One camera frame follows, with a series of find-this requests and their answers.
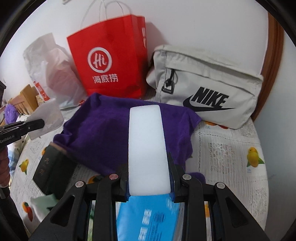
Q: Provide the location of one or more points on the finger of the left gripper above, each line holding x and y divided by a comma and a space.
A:
14, 131

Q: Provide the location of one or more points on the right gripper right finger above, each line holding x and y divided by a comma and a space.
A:
188, 190

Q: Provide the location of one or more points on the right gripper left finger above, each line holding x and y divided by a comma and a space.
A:
112, 189

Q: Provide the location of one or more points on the white sponge block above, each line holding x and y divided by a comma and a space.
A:
148, 172

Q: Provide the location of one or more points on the translucent white sponge pad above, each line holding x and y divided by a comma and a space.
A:
51, 114

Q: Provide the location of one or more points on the white cotton glove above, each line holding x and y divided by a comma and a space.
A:
42, 205

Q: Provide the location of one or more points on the person's left hand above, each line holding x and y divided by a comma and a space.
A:
4, 168

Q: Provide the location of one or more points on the purple plush toy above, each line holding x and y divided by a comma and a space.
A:
11, 114

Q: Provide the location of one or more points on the blue tissue pack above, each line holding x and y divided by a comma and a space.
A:
148, 218

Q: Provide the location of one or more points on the fruit print tablecloth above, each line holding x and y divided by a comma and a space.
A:
219, 153

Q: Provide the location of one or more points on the dark green box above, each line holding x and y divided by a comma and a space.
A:
54, 171

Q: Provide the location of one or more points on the purple fleece cloth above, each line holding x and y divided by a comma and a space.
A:
97, 134

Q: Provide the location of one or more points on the white Miniso plastic bag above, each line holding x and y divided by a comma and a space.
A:
51, 73

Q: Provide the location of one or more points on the grey Nike bag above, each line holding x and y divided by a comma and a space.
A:
210, 85

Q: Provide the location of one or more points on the red paper shopping bag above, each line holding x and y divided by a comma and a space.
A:
111, 57

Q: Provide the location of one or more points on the brown wooden door frame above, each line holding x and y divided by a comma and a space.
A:
271, 62

